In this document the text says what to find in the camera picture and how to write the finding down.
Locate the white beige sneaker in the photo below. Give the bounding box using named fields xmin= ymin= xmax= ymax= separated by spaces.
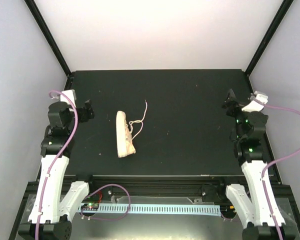
xmin=116 ymin=111 xmax=136 ymax=158

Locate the white shoelace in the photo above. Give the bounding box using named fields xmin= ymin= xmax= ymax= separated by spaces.
xmin=128 ymin=100 xmax=148 ymax=141

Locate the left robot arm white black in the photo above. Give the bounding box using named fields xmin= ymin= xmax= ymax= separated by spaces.
xmin=18 ymin=100 xmax=98 ymax=240

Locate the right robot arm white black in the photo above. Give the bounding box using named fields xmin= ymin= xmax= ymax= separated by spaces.
xmin=217 ymin=89 xmax=297 ymax=240

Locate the left small circuit board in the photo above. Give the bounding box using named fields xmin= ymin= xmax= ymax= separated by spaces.
xmin=80 ymin=202 xmax=99 ymax=211

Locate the small circuit board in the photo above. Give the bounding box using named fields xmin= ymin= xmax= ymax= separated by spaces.
xmin=80 ymin=202 xmax=99 ymax=211
xmin=220 ymin=205 xmax=237 ymax=213

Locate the right small circuit board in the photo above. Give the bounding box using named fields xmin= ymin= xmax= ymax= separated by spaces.
xmin=220 ymin=205 xmax=237 ymax=213

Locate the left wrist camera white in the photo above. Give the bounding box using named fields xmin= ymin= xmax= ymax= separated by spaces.
xmin=60 ymin=89 xmax=77 ymax=108

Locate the black front frame rail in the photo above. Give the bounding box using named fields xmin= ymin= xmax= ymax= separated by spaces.
xmin=27 ymin=174 xmax=291 ymax=201

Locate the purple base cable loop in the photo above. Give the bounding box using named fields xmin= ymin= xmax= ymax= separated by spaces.
xmin=79 ymin=183 xmax=131 ymax=222

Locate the black aluminium frame right post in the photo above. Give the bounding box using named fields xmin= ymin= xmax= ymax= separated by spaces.
xmin=245 ymin=0 xmax=294 ymax=77

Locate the black aluminium frame post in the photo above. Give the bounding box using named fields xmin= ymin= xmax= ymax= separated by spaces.
xmin=245 ymin=0 xmax=294 ymax=77
xmin=24 ymin=0 xmax=72 ymax=77

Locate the black aluminium frame left post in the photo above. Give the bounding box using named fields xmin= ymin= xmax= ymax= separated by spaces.
xmin=24 ymin=0 xmax=72 ymax=77

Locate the light blue slotted cable duct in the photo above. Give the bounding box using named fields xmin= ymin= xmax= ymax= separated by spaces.
xmin=78 ymin=203 xmax=221 ymax=217

